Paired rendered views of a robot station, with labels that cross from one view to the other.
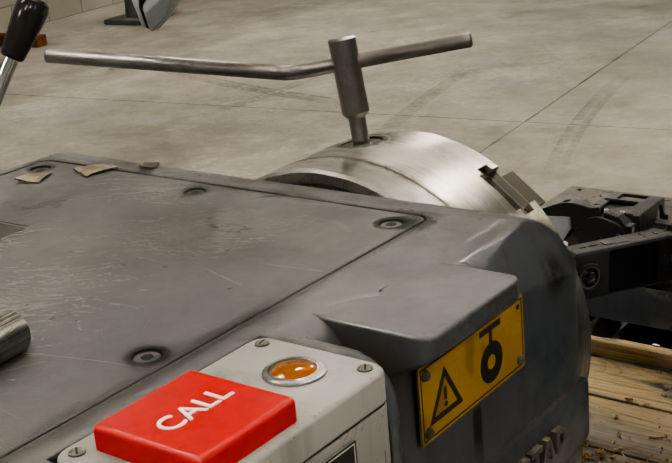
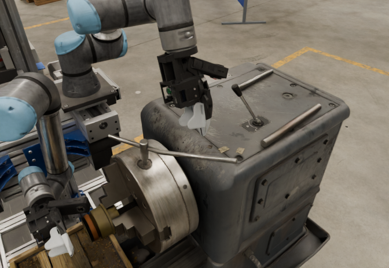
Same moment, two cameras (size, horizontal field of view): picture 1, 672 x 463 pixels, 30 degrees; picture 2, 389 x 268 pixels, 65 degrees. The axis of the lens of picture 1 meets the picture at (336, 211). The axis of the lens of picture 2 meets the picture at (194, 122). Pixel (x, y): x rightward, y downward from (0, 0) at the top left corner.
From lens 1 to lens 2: 155 cm
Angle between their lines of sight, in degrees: 123
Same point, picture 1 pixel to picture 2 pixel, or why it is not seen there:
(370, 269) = not seen: hidden behind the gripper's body
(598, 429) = (75, 260)
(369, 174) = (155, 144)
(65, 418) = (230, 80)
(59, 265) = (231, 109)
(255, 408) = not seen: hidden behind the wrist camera
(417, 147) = (134, 154)
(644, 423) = (62, 257)
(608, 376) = not seen: outside the picture
